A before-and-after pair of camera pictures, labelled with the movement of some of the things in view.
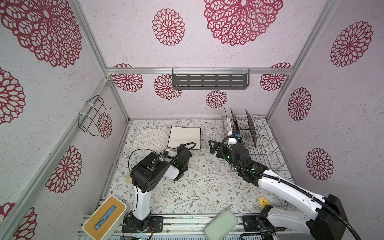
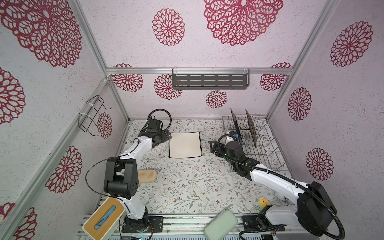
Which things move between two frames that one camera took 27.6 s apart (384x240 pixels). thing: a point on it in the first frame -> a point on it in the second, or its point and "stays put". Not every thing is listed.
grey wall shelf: x=210 y=78 stays put
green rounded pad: x=221 y=225 stays put
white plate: x=230 y=124 -> x=185 y=144
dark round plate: x=252 y=127 stays put
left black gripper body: x=179 y=150 -> x=162 y=136
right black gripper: x=224 y=148 stays put
